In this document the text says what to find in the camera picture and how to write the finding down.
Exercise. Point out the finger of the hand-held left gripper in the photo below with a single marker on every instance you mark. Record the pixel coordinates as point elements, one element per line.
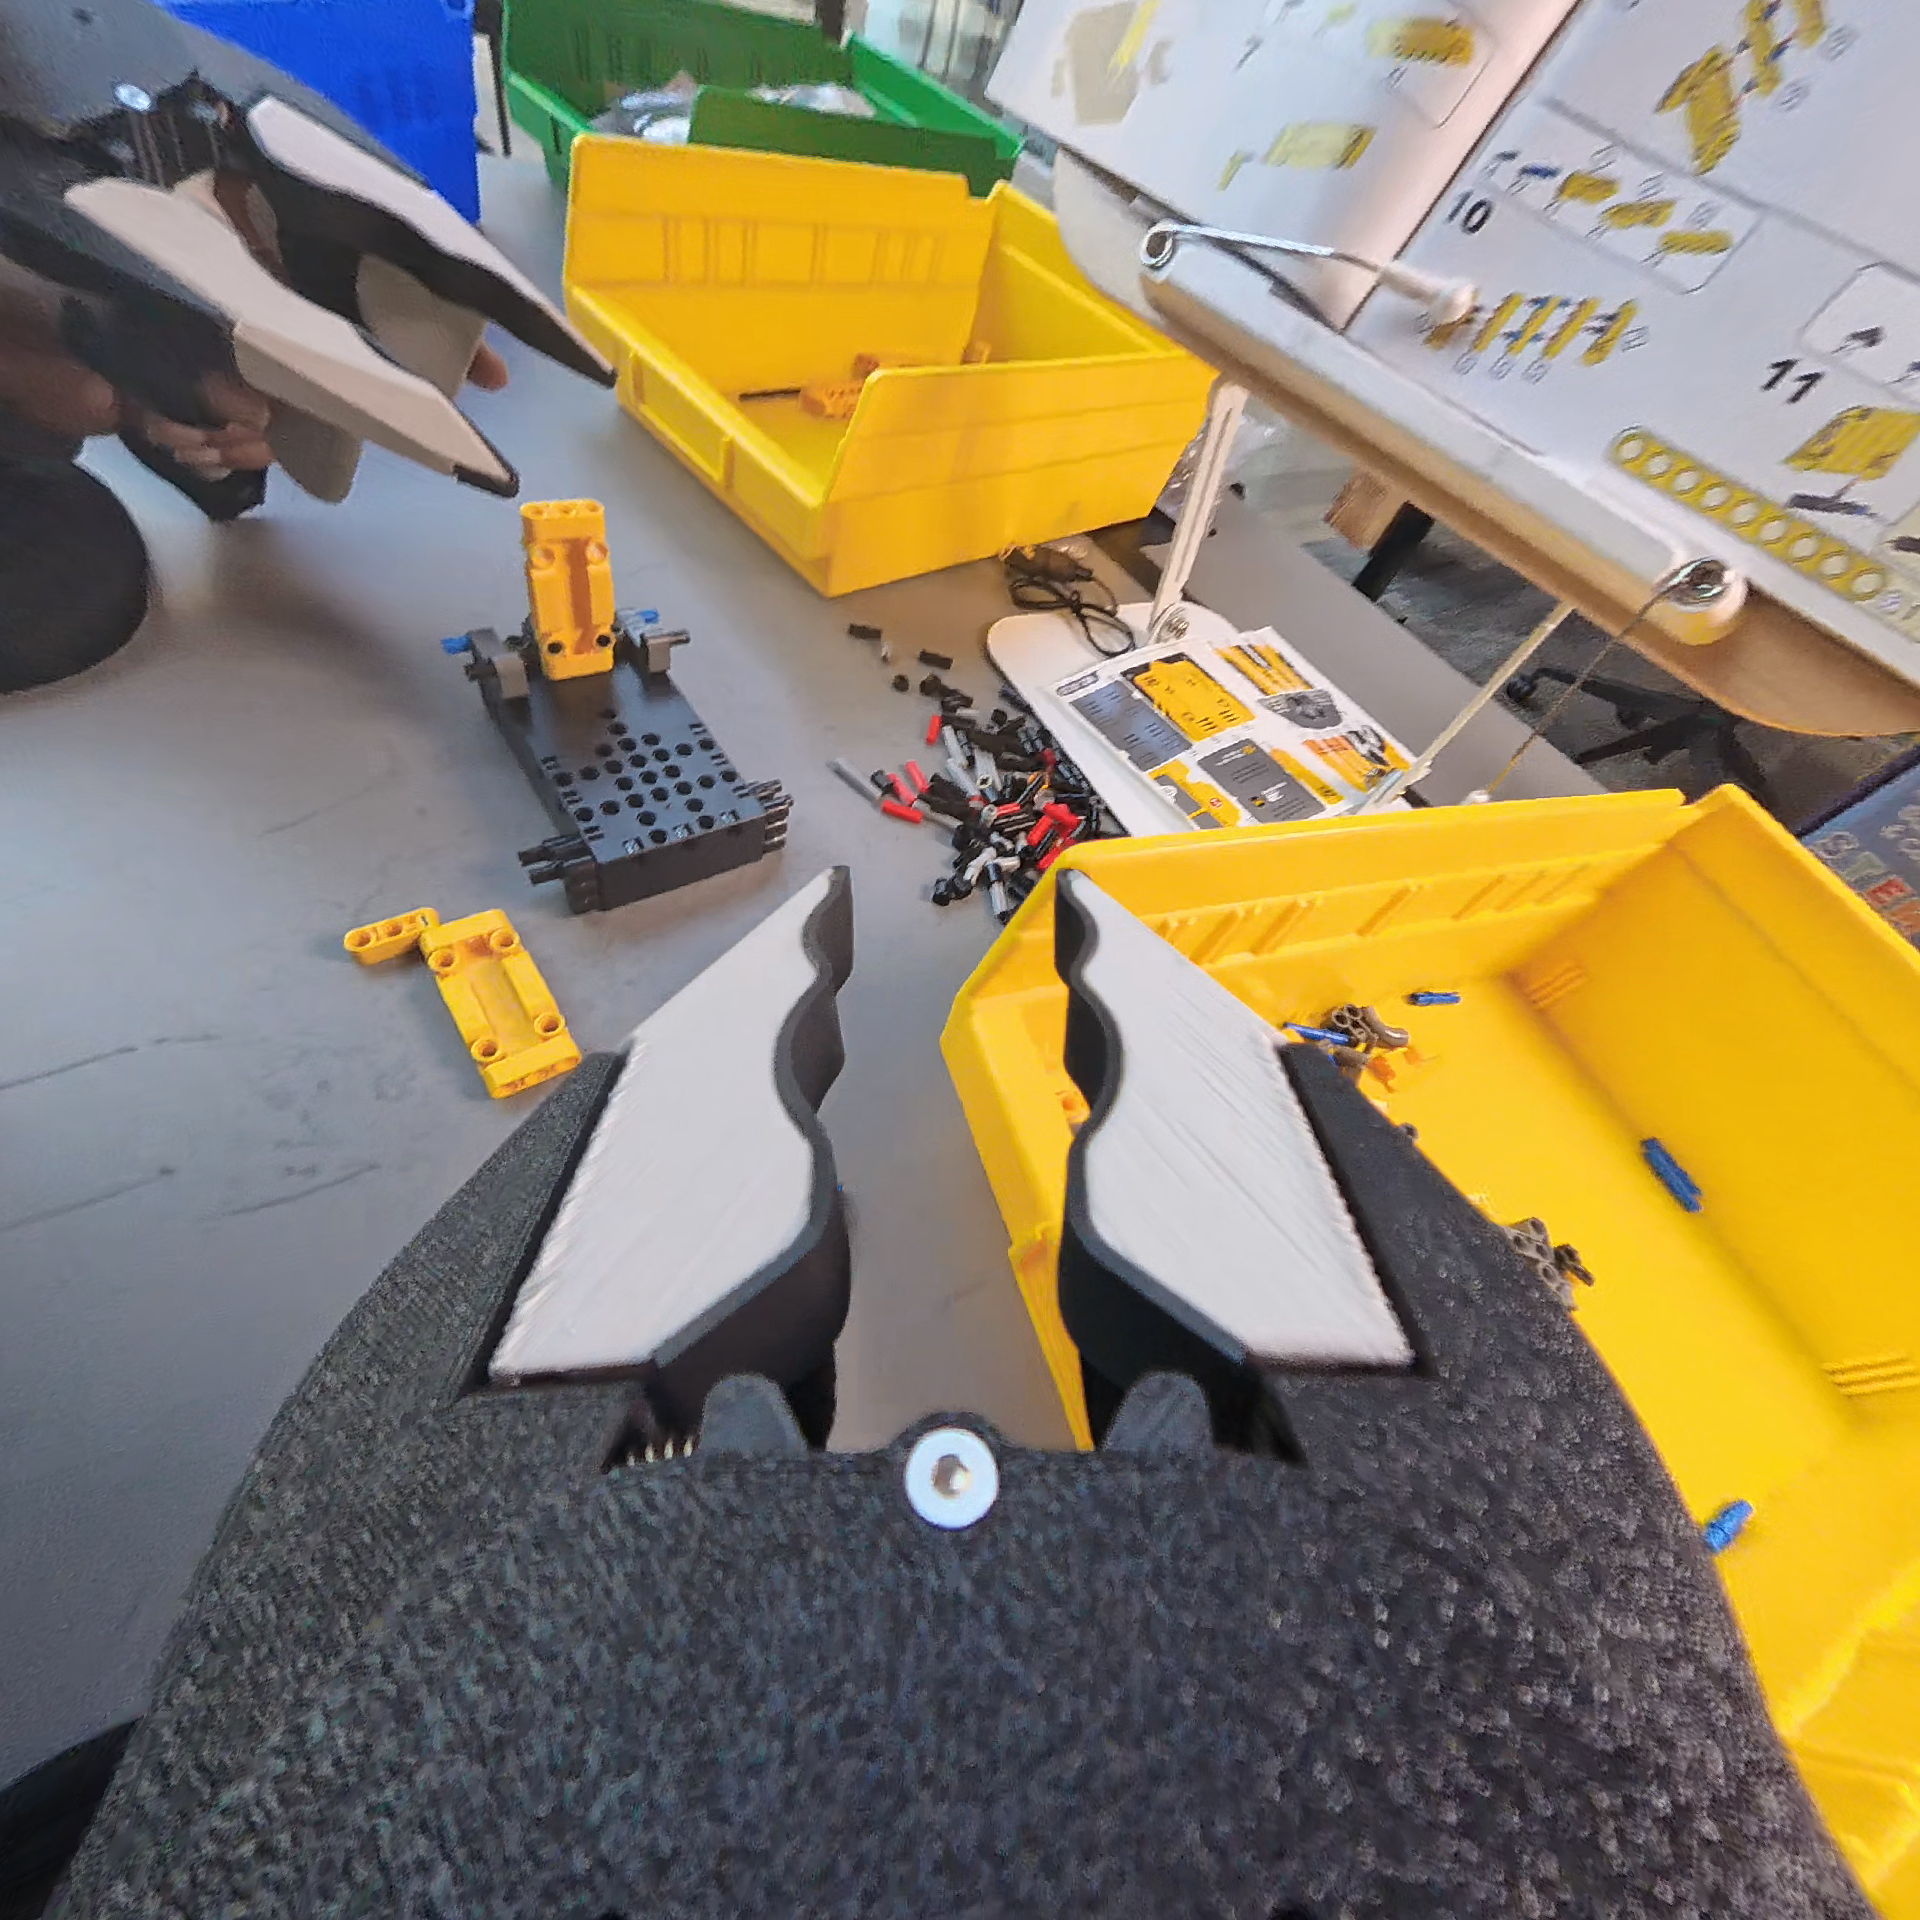
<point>299,349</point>
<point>421,226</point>

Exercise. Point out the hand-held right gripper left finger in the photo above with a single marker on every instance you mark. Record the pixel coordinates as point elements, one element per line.
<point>674,1185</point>

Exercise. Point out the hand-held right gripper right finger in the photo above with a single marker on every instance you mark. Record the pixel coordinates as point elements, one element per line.
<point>1230,1185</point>

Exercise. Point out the heap of grey lego pieces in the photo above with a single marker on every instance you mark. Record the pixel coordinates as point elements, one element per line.
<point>1368,1033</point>

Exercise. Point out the yellow lego panel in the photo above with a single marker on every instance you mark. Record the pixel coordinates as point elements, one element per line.
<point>506,1008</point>

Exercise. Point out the small yellow lego beam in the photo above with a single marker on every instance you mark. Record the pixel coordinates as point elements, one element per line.
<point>392,937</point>

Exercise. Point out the black lego model yellow beam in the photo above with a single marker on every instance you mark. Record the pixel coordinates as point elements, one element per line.
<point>632,779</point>

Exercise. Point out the yellow storage bin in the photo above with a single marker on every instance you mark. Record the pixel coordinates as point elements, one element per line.
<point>904,451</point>
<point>1680,990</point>

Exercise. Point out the heap of yellow lego parts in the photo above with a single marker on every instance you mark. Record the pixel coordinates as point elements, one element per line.
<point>814,386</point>

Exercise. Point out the pile of loose lego pieces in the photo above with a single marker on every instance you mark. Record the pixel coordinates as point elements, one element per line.
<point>989,797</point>

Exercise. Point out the colourful lego set box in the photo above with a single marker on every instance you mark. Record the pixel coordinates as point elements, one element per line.
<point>1865,854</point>

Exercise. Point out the open lego instruction manual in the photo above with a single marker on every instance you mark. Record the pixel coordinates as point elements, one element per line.
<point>1680,182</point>

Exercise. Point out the person's left hand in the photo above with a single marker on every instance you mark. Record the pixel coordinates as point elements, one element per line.
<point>47,376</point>

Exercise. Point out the blue storage bin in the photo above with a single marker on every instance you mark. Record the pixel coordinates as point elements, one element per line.
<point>347,91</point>

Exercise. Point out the black mesh chair armrest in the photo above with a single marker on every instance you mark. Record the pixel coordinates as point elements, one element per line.
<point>63,568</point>

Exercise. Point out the green storage bin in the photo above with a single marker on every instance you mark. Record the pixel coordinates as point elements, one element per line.
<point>780,91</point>

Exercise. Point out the sticker sheet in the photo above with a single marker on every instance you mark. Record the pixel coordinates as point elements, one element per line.
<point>1230,737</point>

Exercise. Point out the white document stand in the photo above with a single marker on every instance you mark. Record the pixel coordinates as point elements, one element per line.
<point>1409,422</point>

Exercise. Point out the metal gooseneck page holder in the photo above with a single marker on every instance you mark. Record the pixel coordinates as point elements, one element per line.
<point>1290,254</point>

